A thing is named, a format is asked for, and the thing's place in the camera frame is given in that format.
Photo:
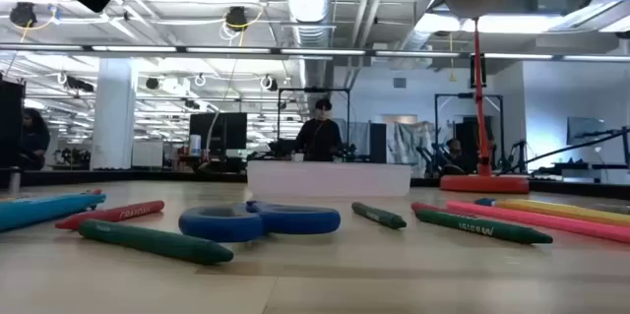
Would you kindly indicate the teal blue marker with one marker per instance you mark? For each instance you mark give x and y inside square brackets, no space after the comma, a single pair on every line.
[39,208]

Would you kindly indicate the green crayon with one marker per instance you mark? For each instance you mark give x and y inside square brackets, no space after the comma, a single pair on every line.
[482,228]
[379,215]
[157,242]

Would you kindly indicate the clear supply box pink lid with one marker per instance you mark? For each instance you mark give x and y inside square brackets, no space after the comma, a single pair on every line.
[325,178]

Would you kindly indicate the pink highlighter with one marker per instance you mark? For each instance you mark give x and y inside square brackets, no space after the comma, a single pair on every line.
[541,221]

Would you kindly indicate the white pillar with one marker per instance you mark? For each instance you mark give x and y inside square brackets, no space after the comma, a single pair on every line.
[113,112]

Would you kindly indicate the black cabinet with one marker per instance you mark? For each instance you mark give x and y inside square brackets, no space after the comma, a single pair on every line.
[11,122]

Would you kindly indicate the seated person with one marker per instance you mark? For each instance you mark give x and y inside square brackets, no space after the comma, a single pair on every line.
[33,139]
[453,154]

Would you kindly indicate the white cabinet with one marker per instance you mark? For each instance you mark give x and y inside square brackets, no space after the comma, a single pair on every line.
[147,154]

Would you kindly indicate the white cylinder container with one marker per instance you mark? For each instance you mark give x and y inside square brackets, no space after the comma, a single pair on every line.
[195,145]

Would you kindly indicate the black computer monitor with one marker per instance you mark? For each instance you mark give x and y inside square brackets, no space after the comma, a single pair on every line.
[216,132]

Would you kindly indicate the standing person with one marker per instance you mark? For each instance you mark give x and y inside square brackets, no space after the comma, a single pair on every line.
[319,139]

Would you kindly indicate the black boom rod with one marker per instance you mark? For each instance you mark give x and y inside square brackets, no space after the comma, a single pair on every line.
[581,145]

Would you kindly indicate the silver metal post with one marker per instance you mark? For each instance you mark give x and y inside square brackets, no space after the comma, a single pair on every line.
[15,181]

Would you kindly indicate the black frame stand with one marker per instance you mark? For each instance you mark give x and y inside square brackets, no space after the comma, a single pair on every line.
[467,95]

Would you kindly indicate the grey wall screen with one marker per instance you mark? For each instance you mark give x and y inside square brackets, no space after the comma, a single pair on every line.
[585,129]

